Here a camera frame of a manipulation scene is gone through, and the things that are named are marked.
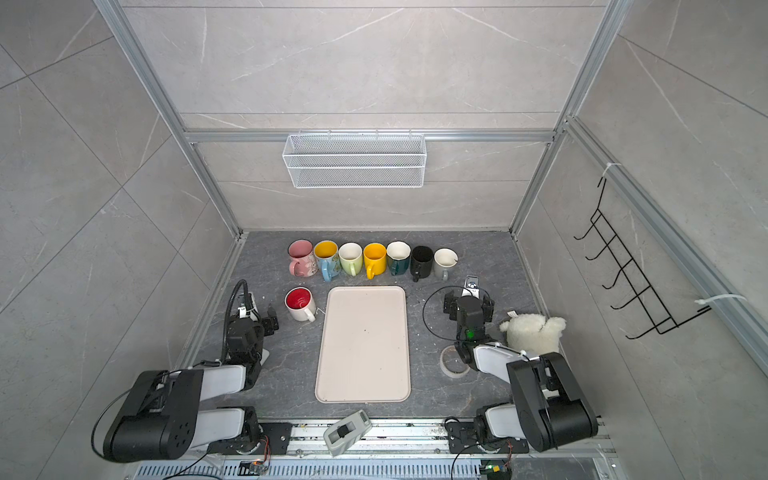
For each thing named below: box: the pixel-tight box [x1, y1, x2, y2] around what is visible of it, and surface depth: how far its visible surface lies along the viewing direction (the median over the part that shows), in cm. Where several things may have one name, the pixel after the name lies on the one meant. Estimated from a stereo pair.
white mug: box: [284, 286, 316, 323], surface depth 95 cm
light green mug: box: [338, 242, 364, 277], surface depth 103 cm
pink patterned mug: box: [288, 238, 318, 278], surface depth 103 cm
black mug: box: [410, 245, 433, 283], surface depth 102 cm
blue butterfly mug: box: [314, 239, 341, 282], surface depth 102 cm
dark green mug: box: [386, 240, 412, 276], surface depth 103 cm
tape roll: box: [440, 345, 471, 378], surface depth 87 cm
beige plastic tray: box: [314, 286, 411, 403], surface depth 91 cm
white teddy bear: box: [500, 313, 567, 357], surface depth 84 cm
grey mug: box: [433, 247, 459, 281], surface depth 102 cm
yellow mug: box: [363, 242, 387, 280], surface depth 103 cm
